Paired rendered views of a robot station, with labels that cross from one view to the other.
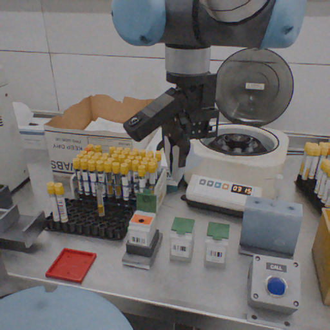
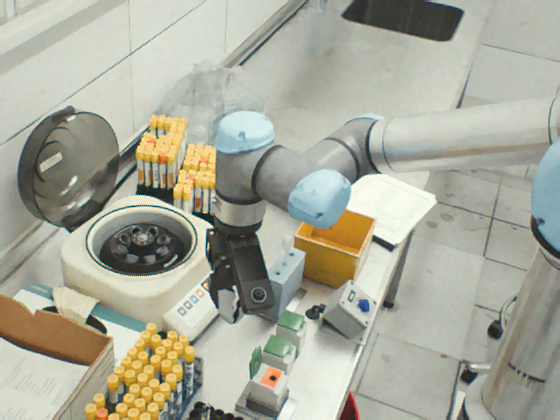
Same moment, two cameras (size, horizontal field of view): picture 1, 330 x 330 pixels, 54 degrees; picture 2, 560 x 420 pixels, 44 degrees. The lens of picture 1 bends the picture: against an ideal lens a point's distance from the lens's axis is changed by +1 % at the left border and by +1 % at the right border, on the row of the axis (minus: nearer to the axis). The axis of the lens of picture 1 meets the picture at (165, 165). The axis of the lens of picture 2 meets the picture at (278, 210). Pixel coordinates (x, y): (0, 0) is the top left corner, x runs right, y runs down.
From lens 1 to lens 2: 1.00 m
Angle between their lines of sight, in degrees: 70
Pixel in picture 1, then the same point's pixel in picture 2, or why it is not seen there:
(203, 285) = (323, 364)
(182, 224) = (278, 345)
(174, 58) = (259, 210)
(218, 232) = (295, 320)
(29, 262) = not seen: outside the picture
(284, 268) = (353, 291)
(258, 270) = (351, 308)
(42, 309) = not seen: hidden behind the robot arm
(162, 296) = (333, 399)
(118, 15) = (328, 213)
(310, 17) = (60, 40)
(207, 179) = (181, 304)
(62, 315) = not seen: hidden behind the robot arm
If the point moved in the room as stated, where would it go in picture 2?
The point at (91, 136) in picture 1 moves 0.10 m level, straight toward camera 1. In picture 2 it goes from (74, 400) to (148, 398)
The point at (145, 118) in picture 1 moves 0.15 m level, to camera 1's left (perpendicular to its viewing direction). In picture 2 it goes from (263, 283) to (245, 364)
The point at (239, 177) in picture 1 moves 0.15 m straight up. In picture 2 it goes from (202, 272) to (205, 207)
